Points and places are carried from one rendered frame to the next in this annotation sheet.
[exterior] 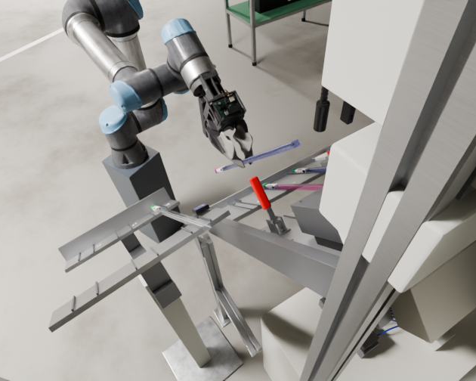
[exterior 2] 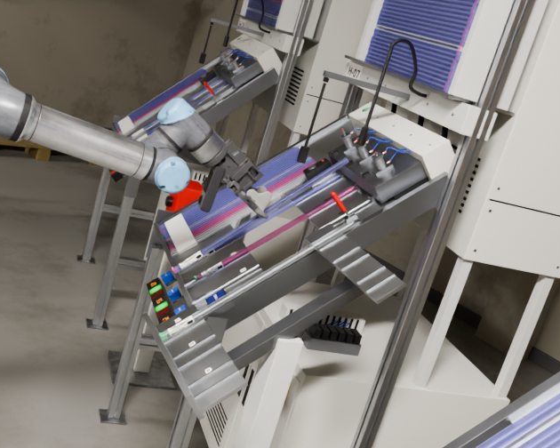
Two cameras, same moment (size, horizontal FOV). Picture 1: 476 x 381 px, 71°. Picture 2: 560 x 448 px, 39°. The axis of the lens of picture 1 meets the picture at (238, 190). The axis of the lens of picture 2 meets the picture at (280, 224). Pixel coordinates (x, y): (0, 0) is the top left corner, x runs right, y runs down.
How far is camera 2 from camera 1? 185 cm
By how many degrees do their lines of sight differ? 76
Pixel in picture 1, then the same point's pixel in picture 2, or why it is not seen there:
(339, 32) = (461, 80)
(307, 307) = (307, 354)
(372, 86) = (469, 91)
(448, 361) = (369, 334)
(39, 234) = not seen: outside the picture
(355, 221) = (476, 126)
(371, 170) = (483, 107)
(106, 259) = not seen: outside the picture
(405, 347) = not seen: hidden behind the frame
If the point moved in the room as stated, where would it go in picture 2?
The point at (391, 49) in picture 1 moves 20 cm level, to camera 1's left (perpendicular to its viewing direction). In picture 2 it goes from (475, 82) to (484, 85)
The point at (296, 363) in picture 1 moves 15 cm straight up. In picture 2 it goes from (352, 378) to (370, 327)
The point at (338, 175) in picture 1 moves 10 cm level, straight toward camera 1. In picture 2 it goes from (472, 114) to (512, 127)
